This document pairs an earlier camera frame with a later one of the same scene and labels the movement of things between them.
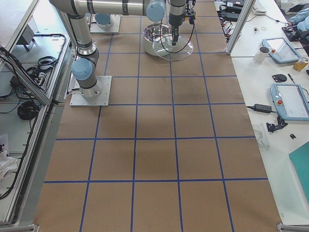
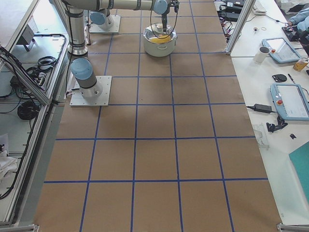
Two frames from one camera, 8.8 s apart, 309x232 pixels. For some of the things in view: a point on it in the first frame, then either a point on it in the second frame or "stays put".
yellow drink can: [299, 65] stays put
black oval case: [279, 78] stays put
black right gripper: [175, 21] to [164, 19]
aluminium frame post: [241, 21] stays put
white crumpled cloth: [8, 164] stays put
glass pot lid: [162, 46] to [153, 32]
